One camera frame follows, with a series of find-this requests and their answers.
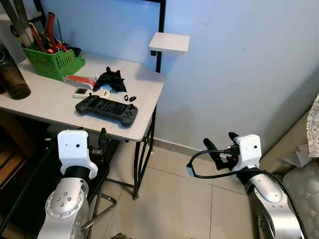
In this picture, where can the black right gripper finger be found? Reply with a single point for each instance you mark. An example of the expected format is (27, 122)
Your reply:
(234, 138)
(214, 153)

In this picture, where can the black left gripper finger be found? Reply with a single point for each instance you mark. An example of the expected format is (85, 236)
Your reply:
(103, 138)

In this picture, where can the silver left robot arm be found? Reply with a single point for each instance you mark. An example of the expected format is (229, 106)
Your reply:
(65, 204)

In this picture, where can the black handheld game console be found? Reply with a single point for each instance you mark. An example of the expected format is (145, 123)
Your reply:
(107, 110)

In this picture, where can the small white remote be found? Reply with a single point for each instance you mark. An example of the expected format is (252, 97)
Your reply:
(101, 94)

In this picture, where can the small white screen device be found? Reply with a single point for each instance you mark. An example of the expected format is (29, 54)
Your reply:
(80, 92)

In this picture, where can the grey patterned white cloth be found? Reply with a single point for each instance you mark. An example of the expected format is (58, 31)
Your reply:
(314, 129)

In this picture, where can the white table with black legs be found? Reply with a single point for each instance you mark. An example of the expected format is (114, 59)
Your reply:
(50, 104)

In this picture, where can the orange plastic packet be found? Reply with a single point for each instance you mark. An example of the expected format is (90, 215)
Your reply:
(79, 79)

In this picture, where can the white bed mattress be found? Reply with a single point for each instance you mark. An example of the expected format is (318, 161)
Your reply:
(304, 199)

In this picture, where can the green plastic basket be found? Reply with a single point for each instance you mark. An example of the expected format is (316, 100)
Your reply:
(52, 64)

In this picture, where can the dark brown bottle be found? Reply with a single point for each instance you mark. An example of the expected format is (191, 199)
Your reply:
(15, 82)

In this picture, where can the small white shelf board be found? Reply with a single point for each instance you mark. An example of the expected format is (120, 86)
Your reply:
(169, 42)

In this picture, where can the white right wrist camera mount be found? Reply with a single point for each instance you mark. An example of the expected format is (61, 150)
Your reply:
(249, 149)

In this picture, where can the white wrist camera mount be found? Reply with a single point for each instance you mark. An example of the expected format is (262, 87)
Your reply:
(75, 147)
(249, 149)

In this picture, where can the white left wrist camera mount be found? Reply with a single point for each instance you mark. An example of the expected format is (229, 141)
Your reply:
(75, 147)

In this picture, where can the black metal frame post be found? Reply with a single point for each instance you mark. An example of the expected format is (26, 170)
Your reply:
(160, 20)

